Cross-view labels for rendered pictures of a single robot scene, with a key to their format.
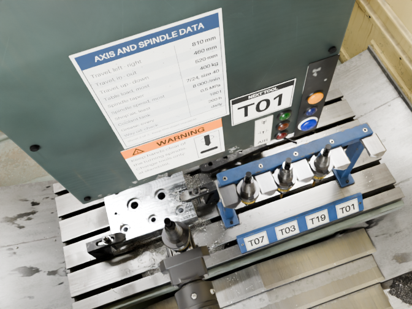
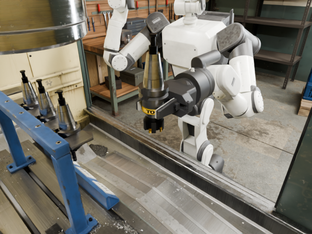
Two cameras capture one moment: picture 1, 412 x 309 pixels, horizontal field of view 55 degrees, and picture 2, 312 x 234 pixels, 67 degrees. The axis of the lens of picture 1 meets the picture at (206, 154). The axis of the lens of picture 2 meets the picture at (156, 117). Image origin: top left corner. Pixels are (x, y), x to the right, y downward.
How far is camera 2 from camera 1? 1.00 m
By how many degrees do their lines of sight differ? 79
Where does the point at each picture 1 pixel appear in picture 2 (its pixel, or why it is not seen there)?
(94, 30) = not seen: outside the picture
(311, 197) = (48, 175)
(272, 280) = (127, 198)
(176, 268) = (181, 88)
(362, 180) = (28, 153)
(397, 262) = (84, 152)
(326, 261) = (97, 177)
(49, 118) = not seen: outside the picture
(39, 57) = not seen: outside the picture
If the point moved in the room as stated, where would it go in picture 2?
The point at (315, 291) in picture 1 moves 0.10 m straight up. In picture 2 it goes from (122, 177) to (120, 161)
